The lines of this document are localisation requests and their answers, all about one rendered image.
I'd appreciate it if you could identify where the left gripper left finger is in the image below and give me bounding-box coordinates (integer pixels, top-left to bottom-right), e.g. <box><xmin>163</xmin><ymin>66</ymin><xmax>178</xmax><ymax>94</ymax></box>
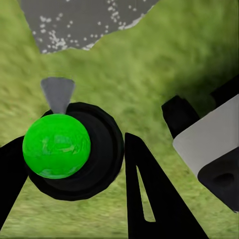
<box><xmin>0</xmin><ymin>136</ymin><xmax>28</xmax><ymax>230</ymax></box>

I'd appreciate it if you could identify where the insectifuge atomizer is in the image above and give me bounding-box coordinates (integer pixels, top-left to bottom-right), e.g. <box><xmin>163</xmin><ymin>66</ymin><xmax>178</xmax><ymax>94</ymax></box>
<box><xmin>22</xmin><ymin>77</ymin><xmax>125</xmax><ymax>202</ymax></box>

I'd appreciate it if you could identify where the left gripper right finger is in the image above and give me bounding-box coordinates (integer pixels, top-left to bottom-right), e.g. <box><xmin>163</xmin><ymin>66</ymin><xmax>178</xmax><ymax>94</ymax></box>
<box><xmin>124</xmin><ymin>133</ymin><xmax>209</xmax><ymax>239</ymax></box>

